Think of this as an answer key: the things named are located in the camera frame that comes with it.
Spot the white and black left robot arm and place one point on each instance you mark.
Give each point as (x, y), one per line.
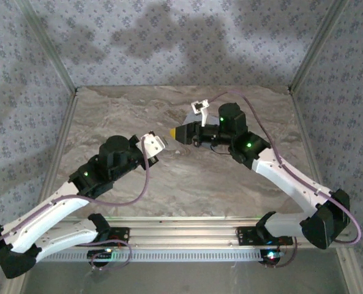
(46, 214)

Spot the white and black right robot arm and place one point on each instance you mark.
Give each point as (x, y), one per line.
(285, 180)

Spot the small black controller board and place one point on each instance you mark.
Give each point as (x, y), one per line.
(100, 254)
(271, 255)

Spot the aluminium table edge rail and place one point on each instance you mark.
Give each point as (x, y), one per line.
(62, 134)
(303, 128)

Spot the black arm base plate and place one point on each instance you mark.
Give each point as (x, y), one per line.
(245, 235)
(121, 235)

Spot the aluminium base rail beam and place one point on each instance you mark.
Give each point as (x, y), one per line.
(184, 232)

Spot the aluminium upright frame post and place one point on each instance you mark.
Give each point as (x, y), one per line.
(46, 46)
(319, 46)

